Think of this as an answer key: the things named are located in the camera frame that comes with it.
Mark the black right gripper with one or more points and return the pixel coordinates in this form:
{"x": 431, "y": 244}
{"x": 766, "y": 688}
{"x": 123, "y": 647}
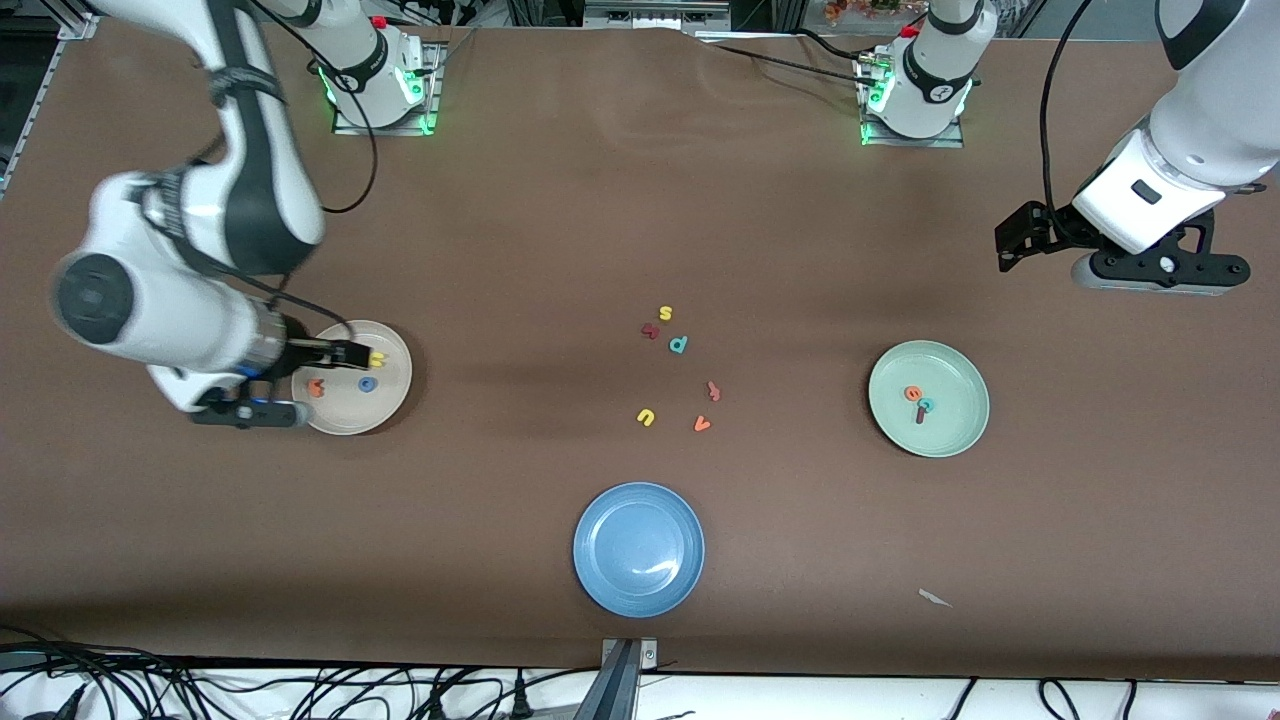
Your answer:
{"x": 297, "y": 338}

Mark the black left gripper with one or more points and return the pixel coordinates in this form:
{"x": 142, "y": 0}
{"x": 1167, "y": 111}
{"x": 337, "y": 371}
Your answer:
{"x": 1046, "y": 228}

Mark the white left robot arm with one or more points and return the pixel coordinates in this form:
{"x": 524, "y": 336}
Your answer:
{"x": 1220, "y": 120}

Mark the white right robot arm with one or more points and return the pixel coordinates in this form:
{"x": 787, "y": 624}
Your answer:
{"x": 150, "y": 300}

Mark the beige brown plate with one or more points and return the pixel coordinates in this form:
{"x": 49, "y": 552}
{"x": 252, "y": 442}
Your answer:
{"x": 350, "y": 415}

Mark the green plate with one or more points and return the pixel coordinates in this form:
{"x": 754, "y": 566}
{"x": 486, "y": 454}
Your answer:
{"x": 950, "y": 430}

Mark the orange artificial flowers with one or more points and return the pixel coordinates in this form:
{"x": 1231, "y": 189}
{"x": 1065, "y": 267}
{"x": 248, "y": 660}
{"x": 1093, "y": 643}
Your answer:
{"x": 870, "y": 8}

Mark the blue plate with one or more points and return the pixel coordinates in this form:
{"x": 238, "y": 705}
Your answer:
{"x": 638, "y": 548}

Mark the black power plug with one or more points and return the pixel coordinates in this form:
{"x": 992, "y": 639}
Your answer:
{"x": 520, "y": 700}
{"x": 435, "y": 707}

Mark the small white paper scrap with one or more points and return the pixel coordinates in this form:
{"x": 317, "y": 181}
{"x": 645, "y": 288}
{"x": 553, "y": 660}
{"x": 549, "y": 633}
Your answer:
{"x": 935, "y": 598}

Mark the grey metal equipment box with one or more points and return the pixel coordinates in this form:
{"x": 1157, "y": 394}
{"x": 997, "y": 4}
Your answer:
{"x": 655, "y": 12}

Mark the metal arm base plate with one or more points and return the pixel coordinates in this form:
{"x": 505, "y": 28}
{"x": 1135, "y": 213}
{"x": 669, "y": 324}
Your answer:
{"x": 436, "y": 110}
{"x": 940, "y": 142}

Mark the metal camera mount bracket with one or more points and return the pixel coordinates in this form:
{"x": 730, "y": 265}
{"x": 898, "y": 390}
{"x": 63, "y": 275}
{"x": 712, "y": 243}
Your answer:
{"x": 622, "y": 680}

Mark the aluminium frame rail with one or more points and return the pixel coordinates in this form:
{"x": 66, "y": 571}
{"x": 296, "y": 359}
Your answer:
{"x": 78, "y": 26}

